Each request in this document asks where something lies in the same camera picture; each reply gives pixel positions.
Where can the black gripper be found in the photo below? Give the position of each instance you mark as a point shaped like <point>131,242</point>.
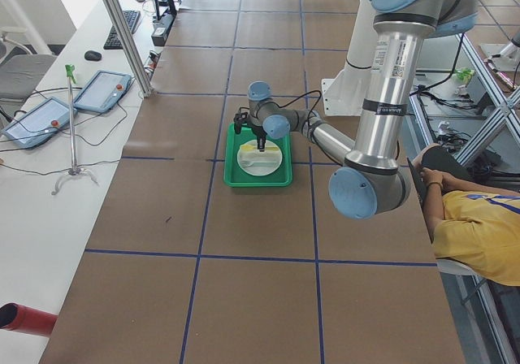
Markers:
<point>257,130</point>

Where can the yellow plastic spoon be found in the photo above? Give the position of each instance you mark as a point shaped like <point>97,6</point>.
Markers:
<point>253,148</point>

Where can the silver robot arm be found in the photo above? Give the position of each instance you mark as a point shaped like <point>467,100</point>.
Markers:
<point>369,180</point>

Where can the white round plate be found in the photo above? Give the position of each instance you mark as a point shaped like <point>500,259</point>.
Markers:
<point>256,156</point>

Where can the green plastic tray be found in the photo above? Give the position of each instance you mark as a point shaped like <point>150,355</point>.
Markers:
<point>236,177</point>

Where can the far blue teach pendant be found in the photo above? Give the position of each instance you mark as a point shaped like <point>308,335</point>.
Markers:
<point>102,91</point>

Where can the blue teach pendant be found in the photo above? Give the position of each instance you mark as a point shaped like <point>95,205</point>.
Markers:
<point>39,124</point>
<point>102,91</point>

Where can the black computer mouse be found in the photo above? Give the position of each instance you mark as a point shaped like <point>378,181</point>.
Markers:
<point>91,55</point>

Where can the near blue teach pendant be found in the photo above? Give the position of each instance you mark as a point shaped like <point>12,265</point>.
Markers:
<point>39,124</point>

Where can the person in yellow shirt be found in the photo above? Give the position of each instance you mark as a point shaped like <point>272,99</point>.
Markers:
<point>475,224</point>

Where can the grey office chair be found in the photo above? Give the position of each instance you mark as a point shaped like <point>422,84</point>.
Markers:
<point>22,73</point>

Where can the red cylinder tube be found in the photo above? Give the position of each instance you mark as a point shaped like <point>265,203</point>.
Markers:
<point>23,319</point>

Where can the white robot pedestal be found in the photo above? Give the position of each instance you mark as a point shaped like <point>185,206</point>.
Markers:
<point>344,95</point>

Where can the aluminium frame post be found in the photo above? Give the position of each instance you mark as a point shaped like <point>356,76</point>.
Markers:
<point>129,47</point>

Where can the green handled reacher grabber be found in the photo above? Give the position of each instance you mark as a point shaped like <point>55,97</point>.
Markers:
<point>75,171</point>

